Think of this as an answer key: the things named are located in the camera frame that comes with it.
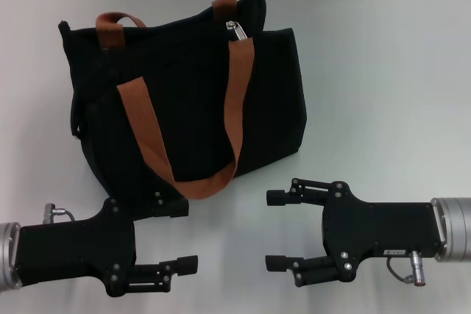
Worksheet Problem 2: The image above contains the gripper cable with plug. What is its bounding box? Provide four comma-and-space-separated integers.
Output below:
386, 249, 428, 288
43, 202, 77, 225

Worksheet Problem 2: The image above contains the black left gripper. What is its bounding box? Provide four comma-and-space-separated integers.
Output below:
15, 190, 199, 298

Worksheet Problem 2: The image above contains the black canvas bag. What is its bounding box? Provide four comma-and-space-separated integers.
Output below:
57, 0, 308, 216

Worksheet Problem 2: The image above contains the left gripper cable with plug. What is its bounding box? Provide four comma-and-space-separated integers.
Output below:
43, 202, 77, 225

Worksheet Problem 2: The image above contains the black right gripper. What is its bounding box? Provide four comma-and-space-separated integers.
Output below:
264, 177, 443, 289

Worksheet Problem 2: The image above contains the silver metal zipper pull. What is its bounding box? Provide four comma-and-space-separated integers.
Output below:
225, 19, 247, 41

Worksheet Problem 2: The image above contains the right gripper cable with plug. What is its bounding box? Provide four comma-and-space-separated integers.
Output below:
386, 249, 428, 288

